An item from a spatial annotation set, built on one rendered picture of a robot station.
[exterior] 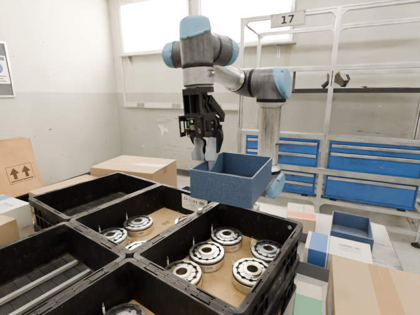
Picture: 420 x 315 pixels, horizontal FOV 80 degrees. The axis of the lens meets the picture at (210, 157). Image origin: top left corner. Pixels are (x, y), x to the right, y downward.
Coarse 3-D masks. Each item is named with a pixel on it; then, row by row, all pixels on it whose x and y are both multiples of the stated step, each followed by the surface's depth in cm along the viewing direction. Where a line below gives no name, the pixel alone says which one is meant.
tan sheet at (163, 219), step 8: (152, 216) 100; (160, 216) 100; (168, 216) 100; (176, 216) 100; (160, 224) 94; (168, 224) 94; (152, 232) 89; (128, 240) 84; (136, 240) 84; (144, 240) 84
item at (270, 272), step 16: (208, 208) 85; (240, 208) 86; (160, 240) 67; (288, 240) 67; (160, 272) 55; (272, 272) 56; (192, 288) 50; (256, 288) 50; (224, 304) 46; (240, 304) 46
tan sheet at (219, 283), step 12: (252, 240) 84; (228, 252) 78; (240, 252) 78; (228, 264) 72; (204, 276) 68; (216, 276) 68; (228, 276) 68; (204, 288) 63; (216, 288) 63; (228, 288) 63; (228, 300) 60; (240, 300) 60
